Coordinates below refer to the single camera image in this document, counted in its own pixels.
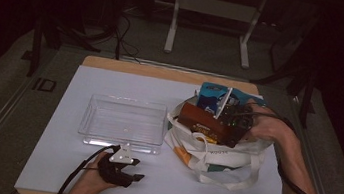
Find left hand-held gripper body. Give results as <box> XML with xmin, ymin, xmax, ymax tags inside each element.
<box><xmin>94</xmin><ymin>139</ymin><xmax>141</xmax><ymax>189</ymax></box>

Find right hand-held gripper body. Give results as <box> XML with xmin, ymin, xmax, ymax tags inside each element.
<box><xmin>213</xmin><ymin>86</ymin><xmax>259</xmax><ymax>146</ymax></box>

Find white canvas tote bag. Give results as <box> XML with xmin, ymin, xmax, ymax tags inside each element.
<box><xmin>158</xmin><ymin>90</ymin><xmax>274</xmax><ymax>194</ymax></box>

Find blue snack bag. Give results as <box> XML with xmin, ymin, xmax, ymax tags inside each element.
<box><xmin>195</xmin><ymin>81</ymin><xmax>270</xmax><ymax>123</ymax></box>

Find long brown box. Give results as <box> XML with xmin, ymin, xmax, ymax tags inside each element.
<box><xmin>174</xmin><ymin>101</ymin><xmax>250</xmax><ymax>150</ymax></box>

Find clear plastic tray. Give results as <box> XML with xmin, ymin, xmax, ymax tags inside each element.
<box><xmin>76</xmin><ymin>91</ymin><xmax>170</xmax><ymax>155</ymax></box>

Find person's right hand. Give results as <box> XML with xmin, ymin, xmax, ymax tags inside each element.
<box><xmin>242</xmin><ymin>101</ymin><xmax>295</xmax><ymax>149</ymax></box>

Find person's left hand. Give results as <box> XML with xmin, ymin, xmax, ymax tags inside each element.
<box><xmin>75</xmin><ymin>157</ymin><xmax>123</xmax><ymax>194</ymax></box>

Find white sheet table cover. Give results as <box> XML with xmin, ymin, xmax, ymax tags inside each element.
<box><xmin>14</xmin><ymin>57</ymin><xmax>300</xmax><ymax>194</ymax></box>

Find dark metal stand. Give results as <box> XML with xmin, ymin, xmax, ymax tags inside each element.
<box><xmin>18</xmin><ymin>11</ymin><xmax>106</xmax><ymax>87</ymax></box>
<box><xmin>245</xmin><ymin>50</ymin><xmax>323</xmax><ymax>131</ymax></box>

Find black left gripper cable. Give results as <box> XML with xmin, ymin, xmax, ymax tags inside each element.
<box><xmin>55</xmin><ymin>137</ymin><xmax>121</xmax><ymax>194</ymax></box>

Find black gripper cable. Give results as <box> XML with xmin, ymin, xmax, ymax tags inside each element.
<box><xmin>224</xmin><ymin>108</ymin><xmax>344</xmax><ymax>194</ymax></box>
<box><xmin>55</xmin><ymin>137</ymin><xmax>121</xmax><ymax>194</ymax></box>

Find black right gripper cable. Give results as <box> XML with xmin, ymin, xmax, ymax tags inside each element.
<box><xmin>224</xmin><ymin>108</ymin><xmax>344</xmax><ymax>194</ymax></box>

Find black floor bracket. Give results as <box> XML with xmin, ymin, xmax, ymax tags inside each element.
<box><xmin>32</xmin><ymin>76</ymin><xmax>58</xmax><ymax>94</ymax></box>

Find white metal table frame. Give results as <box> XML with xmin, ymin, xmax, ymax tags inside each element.
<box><xmin>162</xmin><ymin>0</ymin><xmax>269</xmax><ymax>71</ymax></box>

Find black floor cables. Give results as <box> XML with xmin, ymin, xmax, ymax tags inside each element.
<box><xmin>109</xmin><ymin>12</ymin><xmax>146</xmax><ymax>64</ymax></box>

